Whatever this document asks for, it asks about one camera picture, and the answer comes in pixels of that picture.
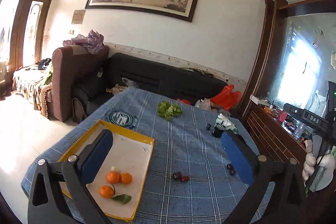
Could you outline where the green lettuce bunch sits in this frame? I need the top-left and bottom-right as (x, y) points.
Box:
(157, 101), (182, 122)

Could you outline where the mandarin orange with leaf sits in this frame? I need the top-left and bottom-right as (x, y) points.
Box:
(99, 185), (132, 205)

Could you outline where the right hand white glove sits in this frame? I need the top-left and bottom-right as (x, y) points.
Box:
(302, 140), (335, 192)

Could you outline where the yellow cardboard tray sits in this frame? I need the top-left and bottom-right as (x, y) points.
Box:
(59, 120), (154, 222)

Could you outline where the black sofa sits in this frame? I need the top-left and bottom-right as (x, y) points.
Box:
(72, 53), (227, 123)

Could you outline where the red date fruit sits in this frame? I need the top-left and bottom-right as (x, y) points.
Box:
(180, 176), (190, 182)

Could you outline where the red plastic bag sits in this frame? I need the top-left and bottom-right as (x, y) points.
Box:
(210, 85), (242, 111)

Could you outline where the small dark plum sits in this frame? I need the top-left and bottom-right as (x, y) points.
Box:
(230, 169), (236, 176)
(226, 164), (234, 170)

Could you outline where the purple cloth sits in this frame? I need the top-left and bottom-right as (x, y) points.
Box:
(63, 30), (104, 55)

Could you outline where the wooden cabinet with mirror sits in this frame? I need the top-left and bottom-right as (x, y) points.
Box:
(238, 0), (335, 162)

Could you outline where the wooden glass door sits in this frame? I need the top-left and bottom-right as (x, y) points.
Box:
(1, 0), (51, 100)

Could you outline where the brown armchair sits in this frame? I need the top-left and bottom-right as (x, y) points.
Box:
(48, 45), (109, 122)

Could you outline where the blue plaid tablecloth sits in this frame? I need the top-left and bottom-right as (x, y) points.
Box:
(20, 87), (276, 224)

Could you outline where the patterned covered couch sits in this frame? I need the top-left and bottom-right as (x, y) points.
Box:
(12, 58), (53, 118)

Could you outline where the grey wall panel box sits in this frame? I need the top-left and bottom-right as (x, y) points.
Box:
(71, 10), (85, 24)

